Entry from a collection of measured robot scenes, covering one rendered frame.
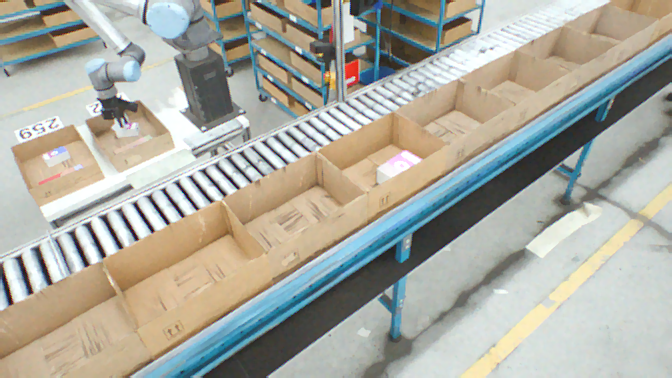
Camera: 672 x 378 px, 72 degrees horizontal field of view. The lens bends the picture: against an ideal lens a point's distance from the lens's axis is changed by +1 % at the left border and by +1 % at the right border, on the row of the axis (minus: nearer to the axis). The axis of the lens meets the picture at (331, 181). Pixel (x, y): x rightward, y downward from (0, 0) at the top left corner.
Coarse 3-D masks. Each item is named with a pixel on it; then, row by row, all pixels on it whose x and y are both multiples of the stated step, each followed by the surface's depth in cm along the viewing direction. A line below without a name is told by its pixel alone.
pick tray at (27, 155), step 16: (64, 128) 221; (16, 144) 212; (32, 144) 216; (48, 144) 220; (64, 144) 225; (80, 144) 225; (16, 160) 204; (32, 160) 217; (64, 160) 215; (80, 160) 215; (32, 176) 208; (48, 176) 208; (64, 176) 194; (80, 176) 198; (96, 176) 203; (32, 192) 189; (48, 192) 193; (64, 192) 198
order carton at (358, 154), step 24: (384, 120) 182; (408, 120) 178; (336, 144) 172; (360, 144) 181; (384, 144) 191; (408, 144) 185; (432, 144) 173; (360, 168) 183; (408, 168) 157; (432, 168) 167; (384, 192) 155; (408, 192) 166
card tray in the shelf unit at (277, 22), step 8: (256, 0) 331; (256, 8) 323; (264, 8) 338; (256, 16) 329; (264, 16) 319; (272, 16) 311; (280, 16) 332; (272, 24) 316; (280, 24) 308; (280, 32) 312
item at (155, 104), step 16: (160, 96) 256; (176, 96) 256; (160, 112) 244; (176, 112) 244; (80, 128) 236; (176, 128) 233; (192, 128) 232; (96, 144) 226; (176, 144) 223; (96, 160) 216; (112, 176) 207; (80, 192) 200; (96, 192) 200; (48, 208) 194; (64, 208) 193
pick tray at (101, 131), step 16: (128, 112) 236; (144, 112) 238; (96, 128) 230; (144, 128) 232; (160, 128) 227; (112, 144) 224; (128, 144) 223; (144, 144) 209; (160, 144) 214; (112, 160) 204; (128, 160) 208; (144, 160) 213
